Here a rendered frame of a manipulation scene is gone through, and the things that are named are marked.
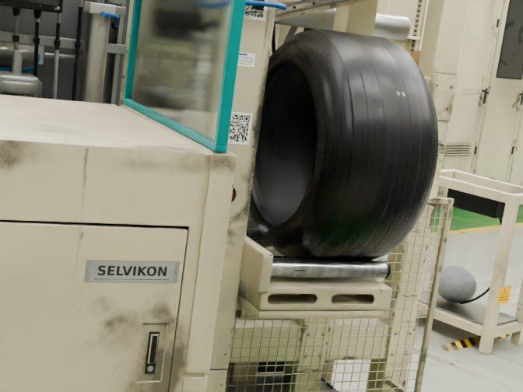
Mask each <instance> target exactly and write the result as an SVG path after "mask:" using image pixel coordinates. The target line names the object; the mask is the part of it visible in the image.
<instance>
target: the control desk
mask: <svg viewBox="0 0 523 392"><path fill-rule="evenodd" d="M236 163H237V155H235V154H233V153H232V152H230V151H228V150H227V151H226V152H216V151H214V150H212V149H210V148H208V147H207V146H205V145H203V144H201V143H199V142H197V141H195V140H193V139H191V138H189V137H188V136H186V135H183V134H181V133H180V132H178V131H175V130H174V129H172V128H169V127H168V126H166V125H165V124H162V123H160V122H159V121H156V120H154V119H152V118H151V117H148V116H147V115H145V114H143V113H141V112H139V111H137V110H135V109H133V108H131V107H129V106H128V105H126V104H122V105H121V106H120V107H118V106H117V105H115V104H107V103H90V102H80V101H71V100H54V99H45V98H36V97H26V96H9V95H0V392H206V387H207V380H208V377H207V376H206V374H205V373H208V372H209V368H210V362H211V355H212V344H213V338H214V331H215V326H216V314H217V308H218V302H219V290H220V284H221V278H222V271H223V260H224V254H225V247H226V236H227V230H228V224H229V217H230V206H231V200H232V193H233V182H234V176H235V169H236Z"/></svg>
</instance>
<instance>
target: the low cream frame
mask: <svg viewBox="0 0 523 392"><path fill-rule="evenodd" d="M438 186H442V187H444V196H443V198H453V199H454V204H453V207H452V211H451V217H452V212H453V208H454V207H455V208H460V209H463V210H466V211H469V212H474V213H477V214H480V215H484V216H488V217H491V218H494V219H498V218H499V220H500V225H501V229H500V237H499V241H498V246H497V253H496V258H495V262H494V267H493V275H492V279H491V284H490V287H489V288H488V289H487V290H486V291H485V292H484V293H482V294H481V295H479V296H477V297H476V298H474V299H471V298H472V297H473V296H474V295H475V292H476V279H475V277H474V276H473V274H472V273H471V272H470V271H469V270H468V269H466V268H464V267H462V266H460V265H456V264H453V265H448V266H445V267H444V260H443V265H442V270H441V278H440V283H439V288H438V293H437V301H436V306H435V311H434V315H433V318H434V319H437V320H440V321H443V322H445V323H447V324H450V325H453V326H455V327H459V328H461V329H463V330H466V331H469V332H472V333H473V334H477V335H479V336H481V339H480V343H479V352H482V353H484V354H489V353H491V352H492V348H493V341H494V338H496V337H500V336H503V335H506V334H511V333H512V335H511V343H513V344H516V345H522V344H523V278H522V282H521V289H520V294H519V298H518V306H517V310H516V314H515V317H513V316H511V315H509V314H506V313H502V312H500V304H501V303H508V302H509V298H510V293H511V285H506V286H504V282H505V278H506V273H507V266H508V261H509V257H510V252H511V244H512V240H513V235H514V228H515V223H516V218H517V214H518V206H519V205H523V187H522V186H519V185H516V184H509V183H506V182H503V181H499V180H494V179H490V178H487V177H481V176H478V175H475V174H471V173H466V172H462V171H459V170H454V169H448V170H441V175H440V179H439V184H438ZM501 218H503V220H502V219H501ZM450 226H451V220H450V225H449V230H450ZM449 230H448V235H449ZM447 244H448V238H447V242H446V247H445V252H444V258H445V253H446V249H447ZM489 291H490V292H489ZM487 292H489V296H488V301H487V305H486V306H483V305H480V304H478V303H474V302H473V301H475V300H477V299H479V298H480V297H482V296H484V295H485V294H486V293H487Z"/></svg>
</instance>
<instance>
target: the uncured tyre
mask: <svg viewBox="0 0 523 392"><path fill-rule="evenodd" d="M395 89H405V91H406V95H407V99H401V98H396V94H395ZM437 154H438V126H437V114H436V109H435V105H434V101H433V97H432V94H431V91H430V87H429V86H428V84H427V82H426V80H425V78H424V76H423V73H422V72H421V71H420V69H419V67H418V65H417V63H416V62H415V60H414V59H413V58H412V56H411V55H410V54H409V52H408V51H406V50H405V49H404V48H403V49H402V48H400V47H398V46H394V45H393V44H392V43H390V42H389V41H388V40H387V39H385V38H383V37H375V36H368V35H362V34H356V33H344V32H339V31H336V32H335V31H332V30H330V31H328V30H320V29H317V30H308V31H304V32H300V33H297V34H295V35H293V36H292V37H291V38H290V39H288V40H287V41H286V42H285V43H284V44H283V45H282V46H280V47H279V48H278V49H277V50H276V51H275V52H274V53H273V54H272V55H271V56H270V57H269V66H268V73H267V79H266V84H265V95H264V102H263V108H262V114H261V125H260V132H259V137H258V148H257V152H256V157H255V167H254V178H253V184H252V190H251V201H250V207H249V209H250V211H251V215H252V217H253V220H254V222H255V224H256V226H257V227H258V229H259V231H260V232H261V234H262V235H263V236H264V237H265V238H266V239H267V241H269V242H270V244H271V245H272V246H273V247H274V248H275V249H276V250H277V251H278V252H279V253H281V254H282V255H284V256H287V257H291V258H303V259H337V260H374V259H377V258H379V257H383V256H385V255H387V254H389V253H390V252H392V251H393V250H394V249H395V248H396V247H397V246H398V245H399V244H400V243H401V242H402V241H403V240H404V239H405V237H406V236H407V235H408V234H409V232H410V231H411V230H412V228H413V227H414V225H415V224H416V223H417V221H418V220H419V217H420V216H421V215H422V213H423V210H424V208H425V206H426V203H427V201H428V198H429V196H430V192H431V189H432V186H433V180H434V176H435V172H436V167H437Z"/></svg>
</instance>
